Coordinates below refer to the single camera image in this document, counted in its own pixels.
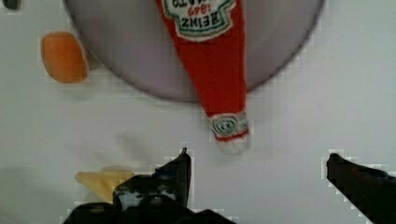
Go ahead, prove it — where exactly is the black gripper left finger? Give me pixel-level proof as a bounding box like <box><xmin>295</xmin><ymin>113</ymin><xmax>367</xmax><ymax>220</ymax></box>
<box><xmin>63</xmin><ymin>149</ymin><xmax>236</xmax><ymax>224</ymax></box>

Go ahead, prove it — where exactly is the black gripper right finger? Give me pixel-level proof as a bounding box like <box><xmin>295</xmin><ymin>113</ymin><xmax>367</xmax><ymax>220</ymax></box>
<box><xmin>326</xmin><ymin>153</ymin><xmax>396</xmax><ymax>224</ymax></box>

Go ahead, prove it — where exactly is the red plush ketchup bottle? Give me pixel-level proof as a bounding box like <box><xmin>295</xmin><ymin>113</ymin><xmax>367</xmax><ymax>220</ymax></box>
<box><xmin>155</xmin><ymin>0</ymin><xmax>249</xmax><ymax>155</ymax></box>

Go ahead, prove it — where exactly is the grey round plate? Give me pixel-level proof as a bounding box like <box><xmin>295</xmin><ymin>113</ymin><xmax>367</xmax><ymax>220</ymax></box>
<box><xmin>62</xmin><ymin>0</ymin><xmax>326</xmax><ymax>104</ymax></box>

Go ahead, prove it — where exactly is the yellow peeled toy banana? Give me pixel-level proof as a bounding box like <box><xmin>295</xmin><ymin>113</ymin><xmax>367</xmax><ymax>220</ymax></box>
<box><xmin>75</xmin><ymin>171</ymin><xmax>134</xmax><ymax>203</ymax></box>

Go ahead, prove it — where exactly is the orange toy fruit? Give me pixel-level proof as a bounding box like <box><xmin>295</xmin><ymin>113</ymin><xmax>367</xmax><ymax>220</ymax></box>
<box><xmin>41</xmin><ymin>32</ymin><xmax>89</xmax><ymax>84</ymax></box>

